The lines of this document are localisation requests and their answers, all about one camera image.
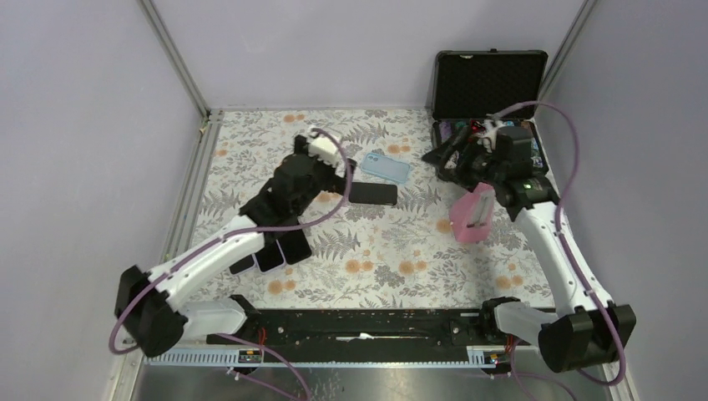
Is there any floral tablecloth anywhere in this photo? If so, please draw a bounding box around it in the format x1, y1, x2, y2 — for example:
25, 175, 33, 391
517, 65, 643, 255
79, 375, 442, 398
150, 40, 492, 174
191, 109, 554, 308

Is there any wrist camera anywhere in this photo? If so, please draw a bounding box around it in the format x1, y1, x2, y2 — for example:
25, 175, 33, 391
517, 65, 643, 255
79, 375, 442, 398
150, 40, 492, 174
307, 135, 342, 168
477, 119, 515, 153

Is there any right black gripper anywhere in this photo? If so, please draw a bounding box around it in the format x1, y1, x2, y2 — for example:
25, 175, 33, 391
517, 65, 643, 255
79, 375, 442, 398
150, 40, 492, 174
420, 124, 505, 194

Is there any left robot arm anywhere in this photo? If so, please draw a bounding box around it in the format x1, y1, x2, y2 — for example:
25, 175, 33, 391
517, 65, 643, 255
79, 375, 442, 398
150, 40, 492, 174
109, 128, 357, 358

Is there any black poker chip case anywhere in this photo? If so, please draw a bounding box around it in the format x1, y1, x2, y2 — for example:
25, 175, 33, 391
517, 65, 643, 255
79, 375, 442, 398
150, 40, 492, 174
431, 48, 549, 149

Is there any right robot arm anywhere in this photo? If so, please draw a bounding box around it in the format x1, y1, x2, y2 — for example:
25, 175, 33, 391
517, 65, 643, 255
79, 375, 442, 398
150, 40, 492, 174
423, 121, 636, 373

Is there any light blue phone case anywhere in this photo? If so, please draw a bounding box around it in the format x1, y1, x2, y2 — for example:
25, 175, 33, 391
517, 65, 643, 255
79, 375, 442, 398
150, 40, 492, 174
360, 153, 411, 184

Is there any phone in black case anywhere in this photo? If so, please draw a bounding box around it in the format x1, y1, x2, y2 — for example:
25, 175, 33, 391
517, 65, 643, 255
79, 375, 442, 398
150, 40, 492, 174
278, 230, 312, 265

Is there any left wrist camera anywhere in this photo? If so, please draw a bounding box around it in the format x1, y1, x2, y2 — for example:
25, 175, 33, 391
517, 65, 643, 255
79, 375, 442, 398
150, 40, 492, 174
307, 135, 342, 168

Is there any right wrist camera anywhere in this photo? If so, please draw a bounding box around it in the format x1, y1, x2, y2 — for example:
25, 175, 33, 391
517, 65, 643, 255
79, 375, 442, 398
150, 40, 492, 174
477, 119, 515, 153

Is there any pink box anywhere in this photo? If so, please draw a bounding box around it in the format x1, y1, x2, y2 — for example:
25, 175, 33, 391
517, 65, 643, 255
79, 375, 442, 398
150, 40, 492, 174
448, 183, 495, 243

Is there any phone in lilac case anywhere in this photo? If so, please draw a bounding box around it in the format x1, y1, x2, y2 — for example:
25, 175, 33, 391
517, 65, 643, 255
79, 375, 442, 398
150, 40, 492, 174
254, 242, 286, 273

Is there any phone in purple case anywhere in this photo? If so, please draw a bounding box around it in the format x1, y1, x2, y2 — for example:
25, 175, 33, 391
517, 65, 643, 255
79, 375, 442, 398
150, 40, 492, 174
229, 255, 256, 275

